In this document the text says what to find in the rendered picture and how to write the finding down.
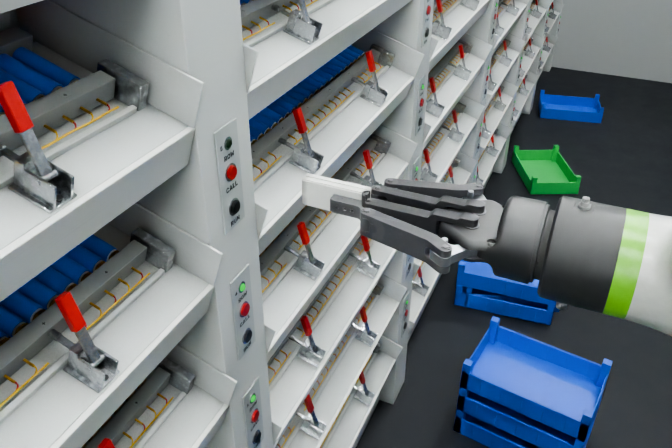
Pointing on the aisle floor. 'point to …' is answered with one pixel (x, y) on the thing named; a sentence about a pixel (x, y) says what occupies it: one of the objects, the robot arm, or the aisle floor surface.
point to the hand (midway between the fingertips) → (335, 196)
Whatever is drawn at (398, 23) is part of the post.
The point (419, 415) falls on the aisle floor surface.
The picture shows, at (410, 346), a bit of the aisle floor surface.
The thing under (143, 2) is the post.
